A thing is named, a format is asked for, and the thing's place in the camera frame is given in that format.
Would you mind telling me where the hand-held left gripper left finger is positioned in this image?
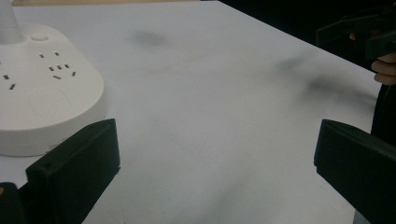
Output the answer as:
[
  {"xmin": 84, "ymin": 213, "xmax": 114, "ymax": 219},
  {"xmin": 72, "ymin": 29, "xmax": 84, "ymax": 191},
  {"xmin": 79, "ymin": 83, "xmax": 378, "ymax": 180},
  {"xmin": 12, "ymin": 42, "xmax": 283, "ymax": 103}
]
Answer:
[{"xmin": 25, "ymin": 118, "xmax": 121, "ymax": 224}]

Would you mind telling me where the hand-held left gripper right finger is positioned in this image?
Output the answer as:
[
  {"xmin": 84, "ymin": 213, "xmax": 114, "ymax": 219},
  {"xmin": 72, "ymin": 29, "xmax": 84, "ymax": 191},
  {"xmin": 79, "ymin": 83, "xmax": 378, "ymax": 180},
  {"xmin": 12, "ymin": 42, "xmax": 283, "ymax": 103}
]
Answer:
[{"xmin": 313, "ymin": 119, "xmax": 396, "ymax": 224}]

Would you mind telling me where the white power strip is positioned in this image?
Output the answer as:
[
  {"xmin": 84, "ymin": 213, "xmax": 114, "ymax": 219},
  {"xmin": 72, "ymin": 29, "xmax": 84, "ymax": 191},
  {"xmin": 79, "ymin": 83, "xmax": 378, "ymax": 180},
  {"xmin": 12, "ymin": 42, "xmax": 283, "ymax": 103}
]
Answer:
[{"xmin": 0, "ymin": 0, "xmax": 107, "ymax": 158}]

